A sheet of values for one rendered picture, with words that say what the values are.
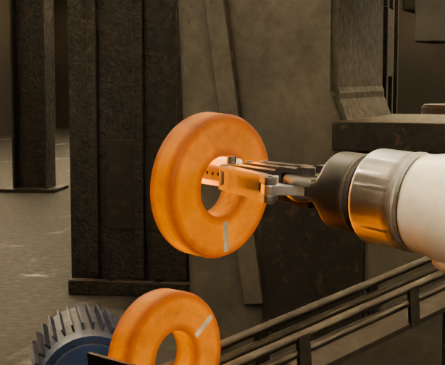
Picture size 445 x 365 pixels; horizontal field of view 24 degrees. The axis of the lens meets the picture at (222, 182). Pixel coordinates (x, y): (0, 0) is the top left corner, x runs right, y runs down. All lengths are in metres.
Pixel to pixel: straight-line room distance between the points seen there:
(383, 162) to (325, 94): 2.41
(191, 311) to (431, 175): 0.40
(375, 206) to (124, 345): 0.35
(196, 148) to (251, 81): 2.36
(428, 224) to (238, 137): 0.29
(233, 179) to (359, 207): 0.16
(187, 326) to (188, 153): 0.23
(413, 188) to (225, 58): 2.55
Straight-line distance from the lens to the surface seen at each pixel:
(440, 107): 5.50
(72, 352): 2.86
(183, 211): 1.07
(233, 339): 1.33
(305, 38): 3.37
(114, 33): 4.96
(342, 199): 0.97
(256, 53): 3.43
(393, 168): 0.94
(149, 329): 1.16
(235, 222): 1.13
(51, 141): 9.67
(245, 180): 1.02
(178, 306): 1.19
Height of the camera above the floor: 1.02
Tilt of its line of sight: 6 degrees down
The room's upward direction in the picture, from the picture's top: straight up
